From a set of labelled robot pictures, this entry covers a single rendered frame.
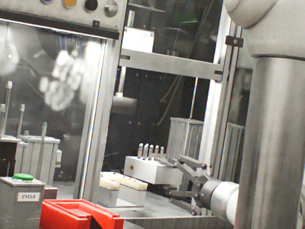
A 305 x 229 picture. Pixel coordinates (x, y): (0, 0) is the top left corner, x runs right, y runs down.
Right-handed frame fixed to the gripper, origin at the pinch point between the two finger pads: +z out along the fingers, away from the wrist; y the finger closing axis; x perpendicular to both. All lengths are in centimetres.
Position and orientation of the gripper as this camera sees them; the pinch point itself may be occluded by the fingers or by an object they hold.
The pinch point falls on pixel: (165, 173)
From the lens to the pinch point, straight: 179.6
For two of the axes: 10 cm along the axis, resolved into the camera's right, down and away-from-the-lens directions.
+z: -6.0, -2.0, 7.7
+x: -7.7, -0.9, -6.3
